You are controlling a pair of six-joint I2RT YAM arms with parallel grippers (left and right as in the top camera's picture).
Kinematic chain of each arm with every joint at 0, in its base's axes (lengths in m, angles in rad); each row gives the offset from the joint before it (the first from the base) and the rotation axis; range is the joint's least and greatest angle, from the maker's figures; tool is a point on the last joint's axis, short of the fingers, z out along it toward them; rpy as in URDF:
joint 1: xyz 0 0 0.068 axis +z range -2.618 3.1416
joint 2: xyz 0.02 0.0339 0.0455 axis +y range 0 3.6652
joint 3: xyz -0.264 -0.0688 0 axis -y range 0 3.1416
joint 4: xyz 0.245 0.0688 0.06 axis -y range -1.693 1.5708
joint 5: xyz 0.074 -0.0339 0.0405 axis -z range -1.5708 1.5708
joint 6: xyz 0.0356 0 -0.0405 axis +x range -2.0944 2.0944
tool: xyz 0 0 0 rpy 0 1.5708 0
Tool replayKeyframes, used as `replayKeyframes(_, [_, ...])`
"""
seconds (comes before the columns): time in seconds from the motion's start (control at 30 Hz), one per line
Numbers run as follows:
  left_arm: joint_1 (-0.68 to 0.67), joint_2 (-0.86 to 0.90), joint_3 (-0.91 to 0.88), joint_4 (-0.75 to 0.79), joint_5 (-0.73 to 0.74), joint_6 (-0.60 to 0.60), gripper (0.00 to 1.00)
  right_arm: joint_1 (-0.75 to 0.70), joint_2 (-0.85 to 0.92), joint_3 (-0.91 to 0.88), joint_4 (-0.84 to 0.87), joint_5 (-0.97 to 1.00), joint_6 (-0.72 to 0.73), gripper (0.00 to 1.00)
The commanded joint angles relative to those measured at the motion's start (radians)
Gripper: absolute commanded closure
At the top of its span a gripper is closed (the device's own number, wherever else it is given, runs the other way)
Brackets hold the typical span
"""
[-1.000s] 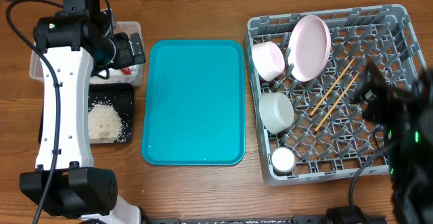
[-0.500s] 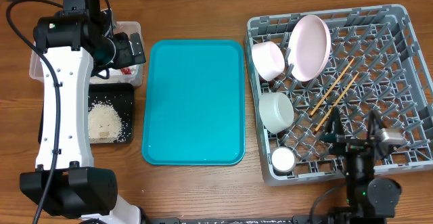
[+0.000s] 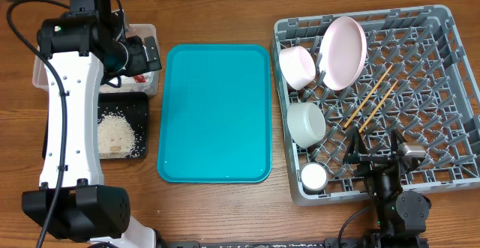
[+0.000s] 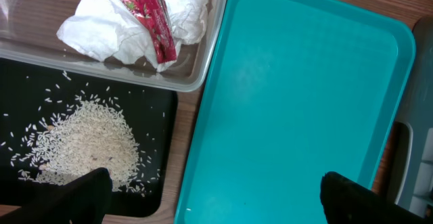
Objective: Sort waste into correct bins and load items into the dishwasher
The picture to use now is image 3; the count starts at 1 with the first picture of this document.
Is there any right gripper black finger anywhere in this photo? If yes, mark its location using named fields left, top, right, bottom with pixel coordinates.
left=343, top=127, right=368, bottom=164
left=390, top=129, right=408, bottom=157

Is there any tissue with red wrapper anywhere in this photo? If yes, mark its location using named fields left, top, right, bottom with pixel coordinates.
left=100, top=72, right=158, bottom=94

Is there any white cup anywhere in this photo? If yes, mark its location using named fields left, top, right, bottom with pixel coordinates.
left=300, top=162, right=328, bottom=192

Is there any grey bowl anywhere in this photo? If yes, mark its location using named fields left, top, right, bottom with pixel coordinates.
left=286, top=102, right=326, bottom=148

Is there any wooden chopstick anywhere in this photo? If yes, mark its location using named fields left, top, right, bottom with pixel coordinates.
left=359, top=79, right=399, bottom=133
left=343, top=64, right=393, bottom=130

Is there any rice pile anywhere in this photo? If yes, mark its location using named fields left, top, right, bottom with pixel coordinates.
left=97, top=112, right=142, bottom=159

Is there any large pink plate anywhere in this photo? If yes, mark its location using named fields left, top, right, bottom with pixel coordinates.
left=319, top=16, right=367, bottom=91

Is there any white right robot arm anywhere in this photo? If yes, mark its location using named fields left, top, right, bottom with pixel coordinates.
left=337, top=127, right=432, bottom=247

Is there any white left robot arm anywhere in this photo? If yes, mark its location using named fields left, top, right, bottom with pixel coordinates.
left=22, top=0, right=163, bottom=247

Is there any grey dishwasher rack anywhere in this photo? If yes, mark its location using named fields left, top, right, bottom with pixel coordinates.
left=271, top=4, right=479, bottom=206

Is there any clear plastic bin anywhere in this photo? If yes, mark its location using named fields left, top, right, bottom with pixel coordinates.
left=32, top=24, right=160, bottom=96

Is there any black tray bin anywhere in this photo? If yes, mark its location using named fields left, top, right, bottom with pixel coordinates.
left=41, top=91, right=150, bottom=160

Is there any teal serving tray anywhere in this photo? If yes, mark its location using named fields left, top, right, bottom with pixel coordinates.
left=157, top=44, right=272, bottom=184

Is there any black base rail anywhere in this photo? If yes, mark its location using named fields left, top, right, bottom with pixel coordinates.
left=162, top=232, right=430, bottom=248

